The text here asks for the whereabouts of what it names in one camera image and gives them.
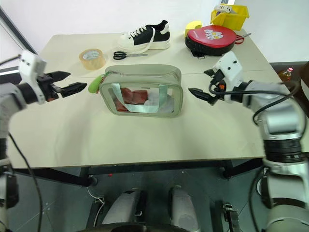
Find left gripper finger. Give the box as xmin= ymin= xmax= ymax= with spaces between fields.
xmin=51 ymin=71 xmax=71 ymax=83
xmin=61 ymin=82 xmax=88 ymax=98

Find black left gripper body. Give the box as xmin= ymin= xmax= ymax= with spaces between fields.
xmin=36 ymin=73 xmax=64 ymax=102

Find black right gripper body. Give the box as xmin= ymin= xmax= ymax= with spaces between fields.
xmin=208 ymin=69 xmax=227 ymax=105

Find yellow plastic bin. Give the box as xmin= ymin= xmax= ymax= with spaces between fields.
xmin=210 ymin=4 xmax=250 ymax=31

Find green zipper pull tag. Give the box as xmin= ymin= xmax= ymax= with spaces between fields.
xmin=87 ymin=73 xmax=105 ymax=95

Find clear packing tape roll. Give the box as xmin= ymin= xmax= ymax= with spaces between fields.
xmin=78 ymin=48 xmax=107 ymax=71

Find red round punching pad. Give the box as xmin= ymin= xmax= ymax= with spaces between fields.
xmin=184 ymin=24 xmax=239 ymax=60

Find yellow tape roll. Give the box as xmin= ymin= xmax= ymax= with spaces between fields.
xmin=185 ymin=20 xmax=204 ymax=38

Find clear green toiletry bag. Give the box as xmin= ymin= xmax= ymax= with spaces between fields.
xmin=99 ymin=63 xmax=183 ymax=119

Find white gadget in bin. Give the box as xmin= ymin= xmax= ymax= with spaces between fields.
xmin=215 ymin=3 xmax=234 ymax=14

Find orange drink bottle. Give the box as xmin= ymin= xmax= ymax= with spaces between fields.
xmin=277 ymin=67 xmax=295 ymax=84

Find black and white sneaker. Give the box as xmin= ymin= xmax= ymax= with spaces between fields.
xmin=117 ymin=20 xmax=172 ymax=53

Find brown rounded object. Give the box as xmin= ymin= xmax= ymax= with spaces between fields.
xmin=295 ymin=60 xmax=309 ymax=103

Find silver right robot leg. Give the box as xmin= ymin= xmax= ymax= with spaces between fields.
xmin=168 ymin=185 xmax=201 ymax=232

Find silver robot leg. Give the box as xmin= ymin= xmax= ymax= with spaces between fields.
xmin=168 ymin=185 xmax=201 ymax=232
xmin=100 ymin=188 xmax=148 ymax=226

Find black floor stand foot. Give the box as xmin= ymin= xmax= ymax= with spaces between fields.
xmin=214 ymin=200 xmax=242 ymax=232
xmin=89 ymin=200 xmax=105 ymax=228

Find silver left robot leg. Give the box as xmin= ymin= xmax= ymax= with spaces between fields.
xmin=100 ymin=188 xmax=148 ymax=226

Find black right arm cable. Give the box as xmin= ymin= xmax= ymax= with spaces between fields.
xmin=208 ymin=76 xmax=300 ymax=124

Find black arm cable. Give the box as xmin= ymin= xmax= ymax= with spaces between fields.
xmin=208 ymin=76 xmax=300 ymax=124
xmin=8 ymin=132 xmax=43 ymax=232

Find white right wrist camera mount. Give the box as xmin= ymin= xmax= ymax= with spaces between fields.
xmin=213 ymin=51 xmax=243 ymax=89

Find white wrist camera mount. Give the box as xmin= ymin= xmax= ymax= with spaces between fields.
xmin=213 ymin=51 xmax=243 ymax=89
xmin=18 ymin=50 xmax=47 ymax=81

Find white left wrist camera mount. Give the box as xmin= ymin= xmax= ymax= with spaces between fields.
xmin=18 ymin=50 xmax=47 ymax=81

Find red handled scissors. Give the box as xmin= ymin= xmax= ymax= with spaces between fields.
xmin=233 ymin=32 xmax=253 ymax=46

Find black handled scissors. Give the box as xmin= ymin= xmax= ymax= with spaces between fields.
xmin=112 ymin=50 xmax=149 ymax=61

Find dark metal wall bar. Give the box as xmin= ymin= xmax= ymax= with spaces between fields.
xmin=0 ymin=5 xmax=37 ymax=76

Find black metal table frame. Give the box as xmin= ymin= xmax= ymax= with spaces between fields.
xmin=14 ymin=151 xmax=267 ymax=188

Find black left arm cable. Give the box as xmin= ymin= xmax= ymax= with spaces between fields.
xmin=8 ymin=132 xmax=43 ymax=232

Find black robot body cable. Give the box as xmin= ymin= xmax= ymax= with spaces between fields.
xmin=248 ymin=166 xmax=269 ymax=232

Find white floor cable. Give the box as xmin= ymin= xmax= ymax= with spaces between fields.
xmin=86 ymin=185 xmax=105 ymax=228

